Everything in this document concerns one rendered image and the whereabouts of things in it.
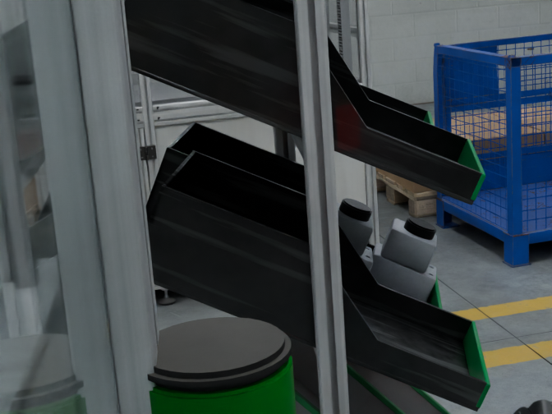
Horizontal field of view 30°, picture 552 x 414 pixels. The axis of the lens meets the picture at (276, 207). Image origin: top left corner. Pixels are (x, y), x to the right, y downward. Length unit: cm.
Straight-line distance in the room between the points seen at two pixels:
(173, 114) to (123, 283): 418
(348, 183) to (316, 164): 404
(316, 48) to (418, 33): 890
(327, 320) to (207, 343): 42
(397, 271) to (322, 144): 30
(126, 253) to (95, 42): 6
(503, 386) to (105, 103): 344
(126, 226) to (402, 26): 925
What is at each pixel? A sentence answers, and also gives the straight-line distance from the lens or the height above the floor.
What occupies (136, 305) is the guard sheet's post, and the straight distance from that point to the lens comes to 31.
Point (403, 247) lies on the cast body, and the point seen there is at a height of 125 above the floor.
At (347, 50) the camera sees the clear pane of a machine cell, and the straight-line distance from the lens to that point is 465.
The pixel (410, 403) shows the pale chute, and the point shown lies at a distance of 110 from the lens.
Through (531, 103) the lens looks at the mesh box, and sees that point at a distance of 481.
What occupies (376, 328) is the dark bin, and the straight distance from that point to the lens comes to 86.
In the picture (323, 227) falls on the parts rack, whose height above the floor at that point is 134.
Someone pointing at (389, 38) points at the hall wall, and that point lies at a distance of 950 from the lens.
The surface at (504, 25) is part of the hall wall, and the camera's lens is 994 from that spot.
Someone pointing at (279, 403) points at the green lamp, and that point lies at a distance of 32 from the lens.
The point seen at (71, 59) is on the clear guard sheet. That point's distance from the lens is 28.
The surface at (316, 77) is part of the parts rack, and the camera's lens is 70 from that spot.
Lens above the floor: 154
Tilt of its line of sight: 14 degrees down
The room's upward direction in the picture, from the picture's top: 4 degrees counter-clockwise
